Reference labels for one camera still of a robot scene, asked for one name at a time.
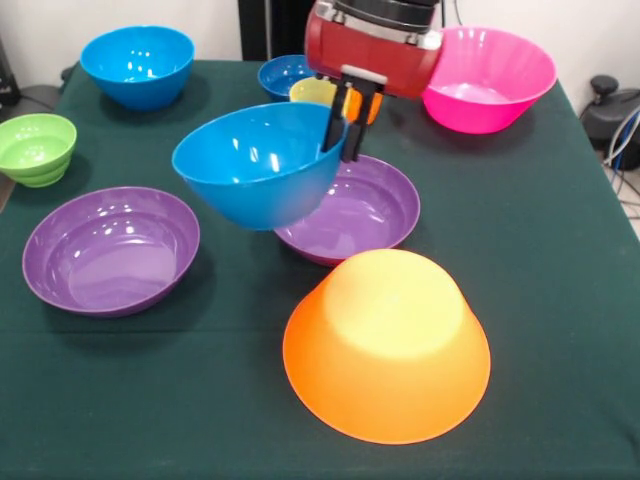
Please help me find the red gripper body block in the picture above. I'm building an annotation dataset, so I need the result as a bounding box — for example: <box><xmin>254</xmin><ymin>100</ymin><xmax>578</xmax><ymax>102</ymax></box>
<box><xmin>303</xmin><ymin>7</ymin><xmax>444</xmax><ymax>100</ymax></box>

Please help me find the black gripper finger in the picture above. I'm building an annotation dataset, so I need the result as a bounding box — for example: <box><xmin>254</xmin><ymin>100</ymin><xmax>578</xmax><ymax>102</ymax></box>
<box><xmin>341</xmin><ymin>88</ymin><xmax>385</xmax><ymax>164</ymax></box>
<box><xmin>321</xmin><ymin>82</ymin><xmax>352</xmax><ymax>154</ymax></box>

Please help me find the purple shallow bowl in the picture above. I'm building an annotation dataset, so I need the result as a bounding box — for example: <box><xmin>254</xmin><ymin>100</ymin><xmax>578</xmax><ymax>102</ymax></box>
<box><xmin>21</xmin><ymin>186</ymin><xmax>202</xmax><ymax>319</ymax></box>
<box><xmin>273</xmin><ymin>154</ymin><xmax>422</xmax><ymax>267</ymax></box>

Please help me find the light blue bowl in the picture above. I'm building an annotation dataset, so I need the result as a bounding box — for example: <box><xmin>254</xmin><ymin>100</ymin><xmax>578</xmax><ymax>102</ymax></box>
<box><xmin>171</xmin><ymin>102</ymin><xmax>350</xmax><ymax>232</ymax></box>
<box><xmin>79</xmin><ymin>25</ymin><xmax>196</xmax><ymax>112</ymax></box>

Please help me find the large orange bowl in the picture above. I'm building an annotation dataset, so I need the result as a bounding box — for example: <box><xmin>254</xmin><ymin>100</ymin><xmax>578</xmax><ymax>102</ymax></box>
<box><xmin>282</xmin><ymin>248</ymin><xmax>492</xmax><ymax>446</ymax></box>

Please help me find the orange cup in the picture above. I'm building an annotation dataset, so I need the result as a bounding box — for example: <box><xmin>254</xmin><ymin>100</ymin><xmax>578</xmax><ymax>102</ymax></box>
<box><xmin>344</xmin><ymin>88</ymin><xmax>385</xmax><ymax>127</ymax></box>

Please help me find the yellow cup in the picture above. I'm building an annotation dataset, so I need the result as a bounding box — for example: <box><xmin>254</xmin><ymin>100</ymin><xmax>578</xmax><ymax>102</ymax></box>
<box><xmin>288</xmin><ymin>76</ymin><xmax>337</xmax><ymax>109</ymax></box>

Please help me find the small dark blue bowl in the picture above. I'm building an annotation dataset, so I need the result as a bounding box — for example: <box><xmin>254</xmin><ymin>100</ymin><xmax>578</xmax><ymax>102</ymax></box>
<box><xmin>257</xmin><ymin>53</ymin><xmax>318</xmax><ymax>103</ymax></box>

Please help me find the large pink bowl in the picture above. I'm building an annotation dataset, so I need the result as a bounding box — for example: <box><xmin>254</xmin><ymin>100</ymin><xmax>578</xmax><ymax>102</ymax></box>
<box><xmin>421</xmin><ymin>26</ymin><xmax>558</xmax><ymax>135</ymax></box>

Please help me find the small green bowl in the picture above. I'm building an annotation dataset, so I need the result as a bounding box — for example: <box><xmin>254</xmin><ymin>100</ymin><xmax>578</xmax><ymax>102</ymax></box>
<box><xmin>0</xmin><ymin>113</ymin><xmax>78</xmax><ymax>189</ymax></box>

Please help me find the dark green tablecloth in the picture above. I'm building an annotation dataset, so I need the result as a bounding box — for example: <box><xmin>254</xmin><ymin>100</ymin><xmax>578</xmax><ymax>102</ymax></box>
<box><xmin>0</xmin><ymin>59</ymin><xmax>640</xmax><ymax>480</ymax></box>

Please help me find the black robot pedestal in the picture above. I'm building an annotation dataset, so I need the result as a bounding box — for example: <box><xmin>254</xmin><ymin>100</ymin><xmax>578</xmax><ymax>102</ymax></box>
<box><xmin>238</xmin><ymin>0</ymin><xmax>321</xmax><ymax>62</ymax></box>

